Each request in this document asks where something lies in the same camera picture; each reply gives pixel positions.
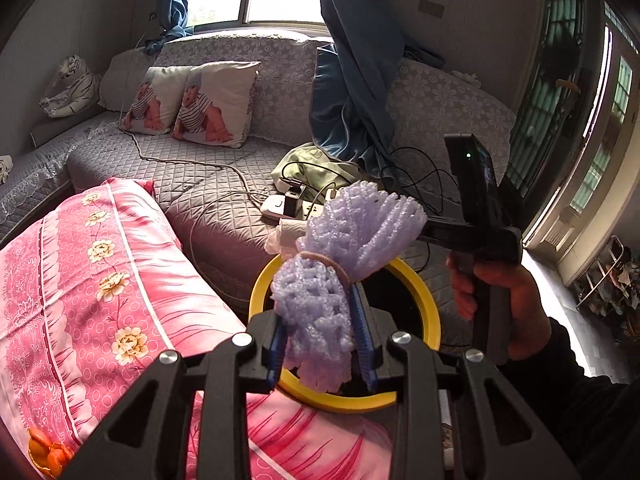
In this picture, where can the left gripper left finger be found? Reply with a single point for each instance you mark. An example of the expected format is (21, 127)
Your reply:
(187, 403)

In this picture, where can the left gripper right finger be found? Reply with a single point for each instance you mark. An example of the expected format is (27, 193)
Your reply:
(457, 416)

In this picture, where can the yellow rimmed trash bin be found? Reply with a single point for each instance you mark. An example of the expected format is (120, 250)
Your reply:
(396, 289)

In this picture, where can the purple foam net bundle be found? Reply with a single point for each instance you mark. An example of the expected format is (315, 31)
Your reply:
(358, 232)

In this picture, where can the white paper towel bundle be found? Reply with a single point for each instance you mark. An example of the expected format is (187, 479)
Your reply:
(282, 241)

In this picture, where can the forearm in black sleeve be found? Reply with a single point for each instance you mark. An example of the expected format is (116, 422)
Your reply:
(594, 420)

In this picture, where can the person's right hand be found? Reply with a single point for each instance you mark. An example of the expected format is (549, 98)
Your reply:
(530, 328)

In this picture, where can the shoe rack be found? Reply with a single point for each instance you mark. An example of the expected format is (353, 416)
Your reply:
(609, 287)

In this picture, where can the green glass door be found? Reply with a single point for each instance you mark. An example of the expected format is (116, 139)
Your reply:
(574, 148)

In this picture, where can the white power strip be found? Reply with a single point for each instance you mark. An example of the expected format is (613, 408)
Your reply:
(298, 202)

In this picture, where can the pink floral quilt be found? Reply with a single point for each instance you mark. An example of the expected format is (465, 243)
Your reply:
(91, 295)

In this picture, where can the green cloth bag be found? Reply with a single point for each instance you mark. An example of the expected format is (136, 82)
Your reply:
(314, 169)

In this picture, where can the blue curtain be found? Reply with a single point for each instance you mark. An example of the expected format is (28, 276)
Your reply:
(354, 74)

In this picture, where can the orange peel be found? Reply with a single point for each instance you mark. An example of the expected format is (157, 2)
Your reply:
(49, 457)

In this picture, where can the grey quilted sofa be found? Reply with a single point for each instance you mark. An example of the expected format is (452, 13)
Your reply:
(203, 190)

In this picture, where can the baby print pillow right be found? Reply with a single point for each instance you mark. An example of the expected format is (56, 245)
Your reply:
(216, 108)

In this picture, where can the baby print pillow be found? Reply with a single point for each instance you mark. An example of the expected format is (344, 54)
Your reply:
(157, 100)
(216, 108)

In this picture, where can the baby print pillow left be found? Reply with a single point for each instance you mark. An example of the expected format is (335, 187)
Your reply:
(157, 100)

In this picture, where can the grey cushion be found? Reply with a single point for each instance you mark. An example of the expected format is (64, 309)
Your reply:
(121, 81)

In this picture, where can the crumpled beige cloth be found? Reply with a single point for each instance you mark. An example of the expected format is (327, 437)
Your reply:
(6, 166)

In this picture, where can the white tiger plush toy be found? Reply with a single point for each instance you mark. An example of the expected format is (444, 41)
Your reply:
(73, 88)

